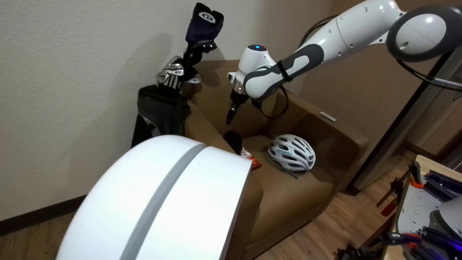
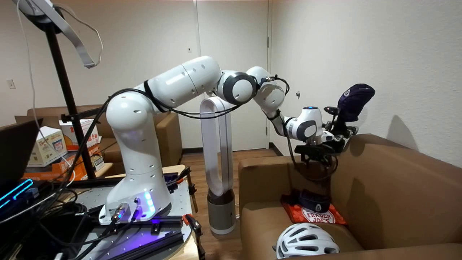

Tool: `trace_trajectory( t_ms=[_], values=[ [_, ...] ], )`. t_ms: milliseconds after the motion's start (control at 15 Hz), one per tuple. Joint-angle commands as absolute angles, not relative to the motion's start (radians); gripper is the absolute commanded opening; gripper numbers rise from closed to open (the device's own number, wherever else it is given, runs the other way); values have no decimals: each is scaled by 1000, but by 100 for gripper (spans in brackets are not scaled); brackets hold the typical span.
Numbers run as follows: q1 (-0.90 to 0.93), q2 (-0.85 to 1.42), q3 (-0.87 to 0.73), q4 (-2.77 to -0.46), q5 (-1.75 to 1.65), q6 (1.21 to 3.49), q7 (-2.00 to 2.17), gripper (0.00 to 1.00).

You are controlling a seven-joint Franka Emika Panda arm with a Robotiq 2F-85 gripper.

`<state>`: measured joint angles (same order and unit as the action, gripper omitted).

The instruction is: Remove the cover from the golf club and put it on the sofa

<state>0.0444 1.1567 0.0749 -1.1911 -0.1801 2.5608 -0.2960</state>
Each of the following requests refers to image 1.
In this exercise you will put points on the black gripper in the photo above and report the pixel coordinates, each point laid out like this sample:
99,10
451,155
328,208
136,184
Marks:
237,97

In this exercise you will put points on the dark golf club cover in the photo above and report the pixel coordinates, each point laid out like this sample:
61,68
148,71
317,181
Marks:
233,140

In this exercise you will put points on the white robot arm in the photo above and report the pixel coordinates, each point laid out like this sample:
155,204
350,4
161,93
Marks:
337,33

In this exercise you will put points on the silver golf iron head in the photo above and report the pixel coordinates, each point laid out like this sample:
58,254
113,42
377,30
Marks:
194,78
171,72

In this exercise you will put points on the black golf bag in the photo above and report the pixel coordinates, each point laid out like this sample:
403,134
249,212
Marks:
164,113

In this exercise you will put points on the black covered golf club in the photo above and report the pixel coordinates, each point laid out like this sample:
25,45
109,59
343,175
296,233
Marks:
195,54

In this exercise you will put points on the navy golf cover white logo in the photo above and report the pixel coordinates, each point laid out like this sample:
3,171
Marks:
203,29

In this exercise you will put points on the tan leather sofa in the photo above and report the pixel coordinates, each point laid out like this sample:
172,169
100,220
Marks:
289,192

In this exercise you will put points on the white bicycle helmet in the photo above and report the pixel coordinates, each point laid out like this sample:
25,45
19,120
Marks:
291,152

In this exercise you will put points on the white bladeless tower fan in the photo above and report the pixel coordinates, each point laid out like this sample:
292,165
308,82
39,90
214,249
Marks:
120,207

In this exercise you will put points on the black tripod stand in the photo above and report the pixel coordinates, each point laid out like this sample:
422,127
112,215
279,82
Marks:
399,130

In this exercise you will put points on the cardboard box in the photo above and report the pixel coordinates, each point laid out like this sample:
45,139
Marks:
434,132

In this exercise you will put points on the black table clamp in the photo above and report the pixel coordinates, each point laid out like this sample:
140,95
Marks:
409,238

